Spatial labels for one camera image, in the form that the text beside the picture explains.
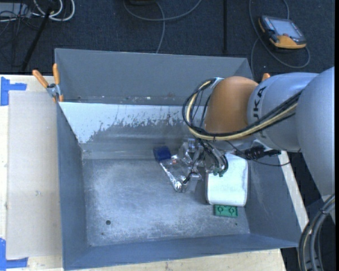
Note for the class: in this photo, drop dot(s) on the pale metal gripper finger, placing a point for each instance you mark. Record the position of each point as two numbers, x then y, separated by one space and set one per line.
190 148
194 179

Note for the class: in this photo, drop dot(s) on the white rounded box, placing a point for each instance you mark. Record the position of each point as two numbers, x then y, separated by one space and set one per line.
228 185

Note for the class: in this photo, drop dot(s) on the dark green flat block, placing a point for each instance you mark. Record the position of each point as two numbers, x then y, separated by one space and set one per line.
225 210

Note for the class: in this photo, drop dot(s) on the grey metal bin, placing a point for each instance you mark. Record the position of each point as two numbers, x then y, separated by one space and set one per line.
135 202

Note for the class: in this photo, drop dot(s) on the pale flat board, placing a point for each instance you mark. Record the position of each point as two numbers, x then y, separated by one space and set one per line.
31 165

